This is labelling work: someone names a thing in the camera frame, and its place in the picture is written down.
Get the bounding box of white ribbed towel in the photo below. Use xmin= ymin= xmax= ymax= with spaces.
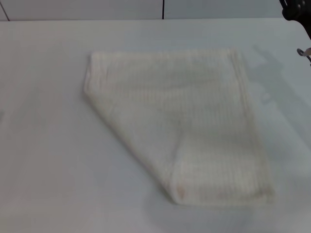
xmin=82 ymin=47 xmax=276 ymax=207

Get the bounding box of grey right gripper cable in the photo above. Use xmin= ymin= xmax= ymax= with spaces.
xmin=296 ymin=48 xmax=311 ymax=67

